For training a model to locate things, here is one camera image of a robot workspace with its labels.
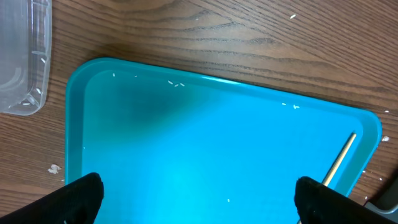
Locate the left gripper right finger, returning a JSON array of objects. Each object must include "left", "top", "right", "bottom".
[{"left": 294, "top": 176, "right": 394, "bottom": 224}]

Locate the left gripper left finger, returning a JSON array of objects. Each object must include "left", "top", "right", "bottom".
[{"left": 1, "top": 172, "right": 104, "bottom": 224}]

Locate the wooden chopstick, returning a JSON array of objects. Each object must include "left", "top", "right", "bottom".
[{"left": 322, "top": 133, "right": 357, "bottom": 186}]

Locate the grey dishwasher rack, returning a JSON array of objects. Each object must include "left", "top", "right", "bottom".
[{"left": 365, "top": 178, "right": 397, "bottom": 217}]

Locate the teal plastic tray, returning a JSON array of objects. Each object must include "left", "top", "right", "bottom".
[{"left": 65, "top": 58, "right": 382, "bottom": 223}]

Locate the clear plastic bin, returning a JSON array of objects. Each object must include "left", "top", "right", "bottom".
[{"left": 0, "top": 0, "right": 52, "bottom": 116}]

